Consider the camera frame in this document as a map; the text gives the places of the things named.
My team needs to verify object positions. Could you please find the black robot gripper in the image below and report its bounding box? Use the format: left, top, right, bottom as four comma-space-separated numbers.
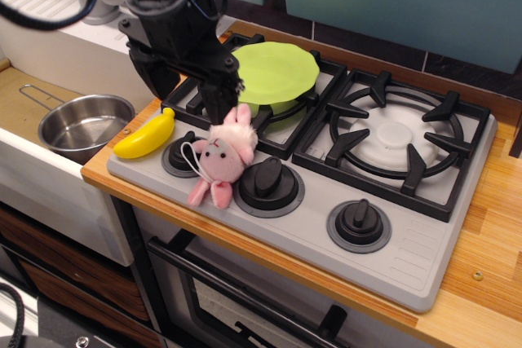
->
119, 0, 245, 125

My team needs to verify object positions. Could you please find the pink stuffed rabbit toy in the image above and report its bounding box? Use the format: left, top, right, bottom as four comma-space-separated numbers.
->
180, 104, 258, 209

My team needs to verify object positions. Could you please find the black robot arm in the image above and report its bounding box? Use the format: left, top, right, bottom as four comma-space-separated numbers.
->
119, 0, 244, 125

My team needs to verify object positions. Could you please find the black left burner grate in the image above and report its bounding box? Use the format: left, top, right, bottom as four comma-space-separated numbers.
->
160, 32, 349, 161

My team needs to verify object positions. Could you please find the black burner grate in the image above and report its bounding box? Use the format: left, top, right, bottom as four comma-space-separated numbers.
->
160, 32, 349, 161
292, 69, 491, 222

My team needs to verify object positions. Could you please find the yellow plastic banana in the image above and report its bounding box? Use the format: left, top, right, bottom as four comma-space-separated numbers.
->
113, 108, 175, 159

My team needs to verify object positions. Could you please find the black left stove knob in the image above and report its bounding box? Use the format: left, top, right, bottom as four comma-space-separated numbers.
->
161, 131, 201, 178

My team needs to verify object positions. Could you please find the black stove knob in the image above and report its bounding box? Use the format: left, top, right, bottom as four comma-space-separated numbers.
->
233, 156, 305, 218
326, 199, 392, 254
161, 131, 201, 178

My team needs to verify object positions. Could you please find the green plastic plate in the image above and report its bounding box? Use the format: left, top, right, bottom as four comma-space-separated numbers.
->
232, 42, 320, 105

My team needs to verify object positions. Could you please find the stainless steel pot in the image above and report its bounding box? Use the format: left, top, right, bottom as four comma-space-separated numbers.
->
19, 84, 135, 165

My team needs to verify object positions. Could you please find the black middle stove knob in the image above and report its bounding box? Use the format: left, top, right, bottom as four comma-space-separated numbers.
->
233, 156, 305, 218

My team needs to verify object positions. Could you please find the grey toy stove top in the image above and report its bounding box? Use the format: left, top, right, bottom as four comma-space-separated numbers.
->
107, 34, 497, 312

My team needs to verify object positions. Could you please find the white right burner disc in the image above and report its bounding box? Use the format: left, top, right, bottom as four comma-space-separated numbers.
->
339, 104, 439, 172

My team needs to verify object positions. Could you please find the black right stove knob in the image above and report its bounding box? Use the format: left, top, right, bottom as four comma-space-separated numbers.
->
326, 199, 392, 254

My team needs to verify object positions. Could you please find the wooden drawer front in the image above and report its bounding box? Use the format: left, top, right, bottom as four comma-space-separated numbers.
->
1, 204, 161, 347

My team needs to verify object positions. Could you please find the black right burner grate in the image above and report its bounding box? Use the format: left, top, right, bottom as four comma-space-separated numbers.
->
292, 69, 491, 222

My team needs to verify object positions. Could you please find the black oven door handle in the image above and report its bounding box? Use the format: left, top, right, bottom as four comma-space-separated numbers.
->
147, 229, 347, 347

